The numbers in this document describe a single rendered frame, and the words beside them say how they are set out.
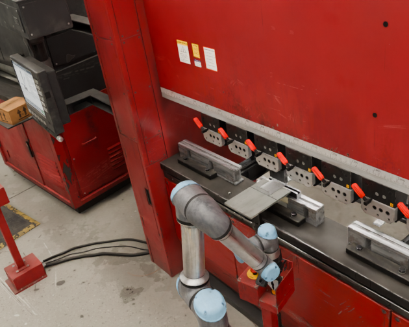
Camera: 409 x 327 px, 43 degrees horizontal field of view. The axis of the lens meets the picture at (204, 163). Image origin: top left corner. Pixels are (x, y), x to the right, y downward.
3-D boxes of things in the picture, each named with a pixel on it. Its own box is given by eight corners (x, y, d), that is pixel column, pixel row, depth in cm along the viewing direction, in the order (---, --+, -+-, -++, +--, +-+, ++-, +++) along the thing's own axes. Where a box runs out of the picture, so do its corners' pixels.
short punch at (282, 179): (270, 180, 254) (268, 163, 249) (272, 178, 255) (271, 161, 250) (285, 187, 247) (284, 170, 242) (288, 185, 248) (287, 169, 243)
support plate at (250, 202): (224, 204, 245) (224, 202, 244) (263, 180, 257) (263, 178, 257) (250, 219, 232) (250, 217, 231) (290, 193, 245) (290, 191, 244)
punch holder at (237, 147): (228, 150, 265) (224, 122, 257) (241, 144, 270) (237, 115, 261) (248, 160, 255) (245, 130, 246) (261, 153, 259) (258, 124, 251)
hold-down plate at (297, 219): (253, 203, 261) (252, 198, 260) (260, 198, 264) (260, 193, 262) (298, 227, 240) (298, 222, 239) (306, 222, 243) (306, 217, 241)
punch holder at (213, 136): (204, 139, 280) (199, 112, 271) (215, 133, 284) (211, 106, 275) (222, 148, 269) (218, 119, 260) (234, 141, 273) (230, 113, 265)
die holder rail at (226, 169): (180, 156, 313) (177, 143, 308) (187, 152, 316) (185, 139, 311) (235, 185, 278) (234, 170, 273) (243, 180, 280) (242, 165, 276)
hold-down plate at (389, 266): (345, 252, 221) (345, 247, 220) (353, 246, 224) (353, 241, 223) (409, 287, 200) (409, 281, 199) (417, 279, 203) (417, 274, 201)
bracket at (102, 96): (63, 111, 331) (60, 101, 327) (95, 97, 343) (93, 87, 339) (93, 128, 303) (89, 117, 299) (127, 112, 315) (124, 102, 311)
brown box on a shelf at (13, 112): (-10, 119, 377) (-16, 104, 371) (22, 106, 392) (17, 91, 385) (8, 129, 358) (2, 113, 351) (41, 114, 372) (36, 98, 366)
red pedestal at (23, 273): (4, 281, 372) (-40, 186, 330) (36, 263, 385) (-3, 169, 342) (15, 295, 358) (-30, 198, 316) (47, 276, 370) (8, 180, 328)
